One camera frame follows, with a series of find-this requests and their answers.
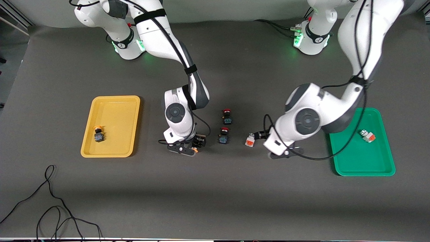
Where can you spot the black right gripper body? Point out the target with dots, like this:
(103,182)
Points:
(200,140)

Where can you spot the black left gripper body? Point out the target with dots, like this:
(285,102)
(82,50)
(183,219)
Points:
(262,134)

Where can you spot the yellow push button switch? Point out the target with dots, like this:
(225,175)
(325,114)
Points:
(195,150)
(98,136)

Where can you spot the white button with orange block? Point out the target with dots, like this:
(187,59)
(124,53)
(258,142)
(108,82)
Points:
(368,136)
(249,142)

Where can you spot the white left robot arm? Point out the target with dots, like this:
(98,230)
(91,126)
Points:
(322,114)

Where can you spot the dark grey table mat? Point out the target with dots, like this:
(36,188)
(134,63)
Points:
(215,195)

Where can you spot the yellow plastic tray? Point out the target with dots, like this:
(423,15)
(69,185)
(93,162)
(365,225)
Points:
(117,114)

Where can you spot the green plastic tray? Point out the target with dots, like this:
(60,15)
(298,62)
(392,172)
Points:
(359,158)

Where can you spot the red push button switch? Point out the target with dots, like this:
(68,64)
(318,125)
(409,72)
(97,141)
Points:
(223,137)
(227,118)

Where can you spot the aluminium frame rail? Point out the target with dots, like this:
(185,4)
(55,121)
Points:
(16,18)

